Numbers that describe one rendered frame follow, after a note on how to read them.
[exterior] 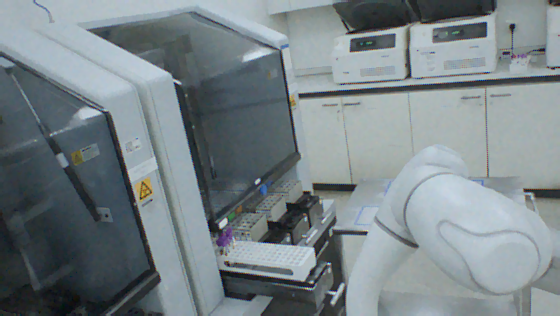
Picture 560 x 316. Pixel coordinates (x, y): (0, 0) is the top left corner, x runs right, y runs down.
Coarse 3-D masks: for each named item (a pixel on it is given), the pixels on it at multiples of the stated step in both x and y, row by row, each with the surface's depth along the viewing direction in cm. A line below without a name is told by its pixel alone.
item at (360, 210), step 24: (360, 192) 180; (384, 192) 176; (504, 192) 159; (528, 192) 164; (360, 216) 161; (336, 240) 157; (528, 288) 137; (384, 312) 193; (408, 312) 190; (432, 312) 188; (456, 312) 185; (480, 312) 183; (504, 312) 180; (528, 312) 140
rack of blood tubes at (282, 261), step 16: (224, 256) 141; (240, 256) 140; (256, 256) 138; (272, 256) 137; (288, 256) 135; (304, 256) 134; (256, 272) 137; (272, 272) 139; (288, 272) 137; (304, 272) 130
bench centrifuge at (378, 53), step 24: (336, 0) 346; (360, 0) 340; (384, 0) 336; (360, 24) 376; (384, 24) 372; (408, 24) 355; (336, 48) 348; (360, 48) 338; (384, 48) 329; (408, 48) 338; (336, 72) 352; (360, 72) 343; (384, 72) 334; (408, 72) 339
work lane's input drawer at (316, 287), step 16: (224, 272) 142; (240, 272) 140; (320, 272) 133; (224, 288) 144; (240, 288) 140; (256, 288) 137; (272, 288) 134; (288, 288) 131; (304, 288) 129; (320, 288) 131; (320, 304) 132
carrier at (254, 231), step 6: (258, 216) 160; (264, 216) 160; (258, 222) 157; (264, 222) 160; (246, 228) 153; (252, 228) 153; (258, 228) 157; (264, 228) 160; (246, 234) 153; (252, 234) 153; (258, 234) 157; (252, 240) 153
